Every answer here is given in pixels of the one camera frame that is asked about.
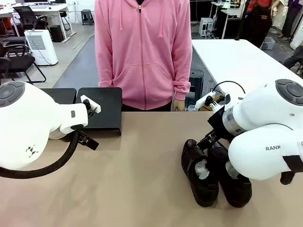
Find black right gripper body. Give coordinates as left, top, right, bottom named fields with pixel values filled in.
left=207, top=106, right=232, bottom=142

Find black leather buckle shoe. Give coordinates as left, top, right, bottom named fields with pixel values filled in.
left=208, top=141, right=253, bottom=208
left=181, top=139, right=220, bottom=208

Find person's left forearm pink sleeve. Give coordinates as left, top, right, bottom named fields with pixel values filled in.
left=171, top=47, right=193, bottom=101

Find person's right forearm pink sleeve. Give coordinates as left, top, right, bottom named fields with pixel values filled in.
left=97, top=47, right=115, bottom=88

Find black pole stand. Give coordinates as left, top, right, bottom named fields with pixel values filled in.
left=234, top=0, right=249, bottom=41

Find person's left hand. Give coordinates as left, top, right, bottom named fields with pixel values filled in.
left=172, top=98, right=186, bottom=112

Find large white table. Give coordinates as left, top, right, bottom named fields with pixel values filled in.
left=191, top=39, right=303, bottom=95

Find grey plastic crate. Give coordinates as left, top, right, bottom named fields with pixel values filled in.
left=260, top=36, right=276, bottom=50

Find white computer case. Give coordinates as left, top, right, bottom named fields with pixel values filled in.
left=198, top=17, right=215, bottom=37

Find seated person dark clothes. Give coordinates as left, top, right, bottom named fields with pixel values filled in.
left=283, top=44, right=303, bottom=75

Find white air purifier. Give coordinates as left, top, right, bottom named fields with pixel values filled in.
left=24, top=29, right=59, bottom=66

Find person in pink hoodie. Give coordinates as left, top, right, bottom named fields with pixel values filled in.
left=94, top=0, right=193, bottom=112

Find black sled base chair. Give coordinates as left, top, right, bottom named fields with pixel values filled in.
left=0, top=36, right=47, bottom=86

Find background person black apron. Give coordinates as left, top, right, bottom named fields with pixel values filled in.
left=246, top=0, right=275, bottom=48

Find small white desk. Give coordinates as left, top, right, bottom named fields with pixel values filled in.
left=210, top=1, right=246, bottom=40

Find black computer tower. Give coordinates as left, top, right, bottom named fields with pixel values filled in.
left=49, top=25, right=64, bottom=43

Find background person purple top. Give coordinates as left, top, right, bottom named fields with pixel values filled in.
left=278, top=0, right=303, bottom=41

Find dark grey stool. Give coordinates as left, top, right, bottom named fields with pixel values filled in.
left=80, top=9, right=95, bottom=26

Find white office desk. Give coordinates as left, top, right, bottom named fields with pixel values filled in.
left=0, top=2, right=76, bottom=43

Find black mesh office chair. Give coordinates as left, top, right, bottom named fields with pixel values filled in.
left=13, top=6, right=48, bottom=31

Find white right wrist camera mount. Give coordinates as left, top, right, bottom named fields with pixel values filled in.
left=196, top=91, right=231, bottom=112

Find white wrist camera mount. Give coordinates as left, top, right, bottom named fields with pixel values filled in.
left=196, top=91, right=231, bottom=112
left=80, top=94, right=102, bottom=114

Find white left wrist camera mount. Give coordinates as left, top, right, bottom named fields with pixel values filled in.
left=80, top=94, right=102, bottom=114

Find thin black camera cable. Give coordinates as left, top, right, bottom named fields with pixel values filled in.
left=210, top=80, right=247, bottom=95

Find black left arm cable sleeve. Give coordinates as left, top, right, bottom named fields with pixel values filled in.
left=0, top=131, right=80, bottom=179

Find black arm cable sleeve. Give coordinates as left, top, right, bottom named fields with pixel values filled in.
left=280, top=155, right=303, bottom=185
left=0, top=131, right=80, bottom=179

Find black right arm cable sleeve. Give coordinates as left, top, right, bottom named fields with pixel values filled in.
left=280, top=155, right=303, bottom=185

